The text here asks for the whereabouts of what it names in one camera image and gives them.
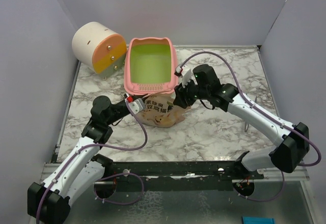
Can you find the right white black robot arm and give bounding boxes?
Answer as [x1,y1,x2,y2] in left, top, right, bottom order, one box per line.
[173,64,310,179]

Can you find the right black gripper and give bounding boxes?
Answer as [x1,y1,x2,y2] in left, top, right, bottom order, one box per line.
[173,76,209,108]

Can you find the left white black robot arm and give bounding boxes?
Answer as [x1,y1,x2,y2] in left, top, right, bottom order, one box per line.
[28,96,144,223]

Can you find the beige cat litter bag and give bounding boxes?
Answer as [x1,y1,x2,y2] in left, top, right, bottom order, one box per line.
[137,94,191,128]

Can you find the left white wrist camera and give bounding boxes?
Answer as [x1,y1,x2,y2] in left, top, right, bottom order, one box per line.
[125,96,146,114]

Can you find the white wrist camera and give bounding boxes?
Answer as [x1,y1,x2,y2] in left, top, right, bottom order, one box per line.
[174,65,192,88]
[125,96,146,114]

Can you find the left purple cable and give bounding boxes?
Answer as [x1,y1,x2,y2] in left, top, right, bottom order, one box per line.
[35,104,150,223]

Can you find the pink green litter box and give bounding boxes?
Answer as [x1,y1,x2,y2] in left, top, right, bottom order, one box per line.
[124,37,178,95]

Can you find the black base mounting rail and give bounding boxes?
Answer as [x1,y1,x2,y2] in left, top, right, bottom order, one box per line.
[92,154,263,191]

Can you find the purple cable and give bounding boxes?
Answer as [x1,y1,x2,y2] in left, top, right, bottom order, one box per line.
[35,104,150,223]
[174,51,321,203]

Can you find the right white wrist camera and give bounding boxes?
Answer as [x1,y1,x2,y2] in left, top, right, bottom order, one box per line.
[174,65,192,88]

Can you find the clear plastic litter scoop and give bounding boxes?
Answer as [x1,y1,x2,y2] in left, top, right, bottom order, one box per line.
[244,96,257,133]

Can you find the cream orange cylindrical container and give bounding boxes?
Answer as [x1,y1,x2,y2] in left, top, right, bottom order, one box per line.
[72,22,127,79]

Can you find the blue object at bottom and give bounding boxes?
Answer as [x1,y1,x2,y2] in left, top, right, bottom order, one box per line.
[242,216,275,224]

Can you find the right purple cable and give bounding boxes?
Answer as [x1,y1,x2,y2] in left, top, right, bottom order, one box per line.
[174,51,321,203]

